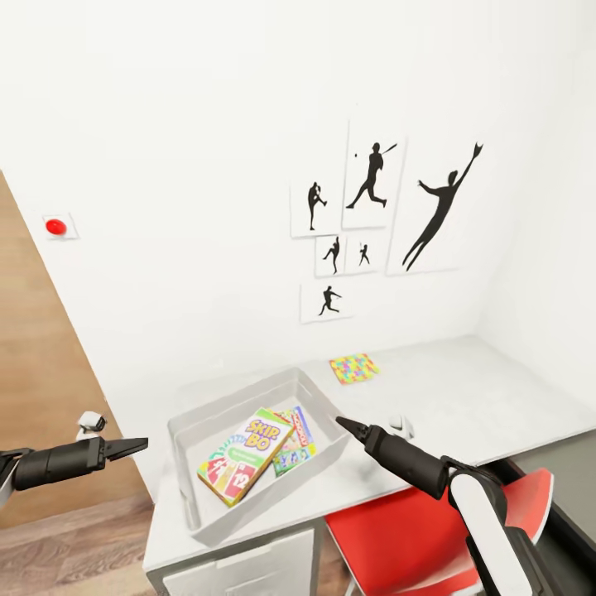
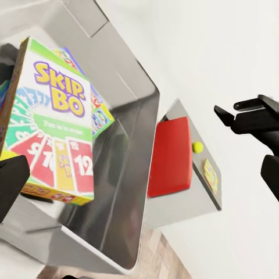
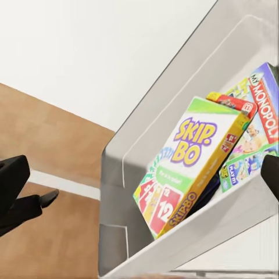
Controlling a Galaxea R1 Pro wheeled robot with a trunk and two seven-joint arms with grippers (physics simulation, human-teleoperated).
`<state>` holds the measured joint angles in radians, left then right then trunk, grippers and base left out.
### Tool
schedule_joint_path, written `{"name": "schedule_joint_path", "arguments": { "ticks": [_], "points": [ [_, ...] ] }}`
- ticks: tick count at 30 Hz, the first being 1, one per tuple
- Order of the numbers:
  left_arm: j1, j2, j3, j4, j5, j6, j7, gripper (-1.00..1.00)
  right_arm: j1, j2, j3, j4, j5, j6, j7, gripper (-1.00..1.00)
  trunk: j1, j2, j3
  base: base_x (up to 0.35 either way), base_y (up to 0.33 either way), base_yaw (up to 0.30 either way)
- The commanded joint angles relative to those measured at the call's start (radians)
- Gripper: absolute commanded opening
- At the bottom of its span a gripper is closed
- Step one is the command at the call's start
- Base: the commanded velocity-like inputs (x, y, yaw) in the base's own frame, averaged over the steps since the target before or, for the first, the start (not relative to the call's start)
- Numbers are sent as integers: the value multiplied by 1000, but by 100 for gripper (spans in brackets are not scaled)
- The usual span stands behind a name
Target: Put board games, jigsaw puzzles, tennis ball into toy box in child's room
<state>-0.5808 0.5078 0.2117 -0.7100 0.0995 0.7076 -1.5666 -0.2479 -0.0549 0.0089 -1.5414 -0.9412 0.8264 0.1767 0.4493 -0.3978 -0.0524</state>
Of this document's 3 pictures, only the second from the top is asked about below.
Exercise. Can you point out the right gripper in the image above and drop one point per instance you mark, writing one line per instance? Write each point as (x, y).
(263, 124)

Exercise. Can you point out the swivel chair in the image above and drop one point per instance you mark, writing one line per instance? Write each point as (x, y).
(171, 163)

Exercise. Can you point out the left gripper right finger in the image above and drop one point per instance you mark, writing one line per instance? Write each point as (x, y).
(270, 173)

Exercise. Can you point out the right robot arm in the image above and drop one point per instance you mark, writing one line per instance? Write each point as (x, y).
(258, 117)

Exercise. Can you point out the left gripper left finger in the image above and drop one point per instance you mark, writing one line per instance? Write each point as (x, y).
(14, 173)

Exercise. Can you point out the jigsaw puzzle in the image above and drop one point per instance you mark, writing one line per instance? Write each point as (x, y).
(210, 175)

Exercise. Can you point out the tennis ball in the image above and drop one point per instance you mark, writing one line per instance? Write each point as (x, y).
(197, 147)

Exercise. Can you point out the toy box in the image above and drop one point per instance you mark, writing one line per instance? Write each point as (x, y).
(103, 235)

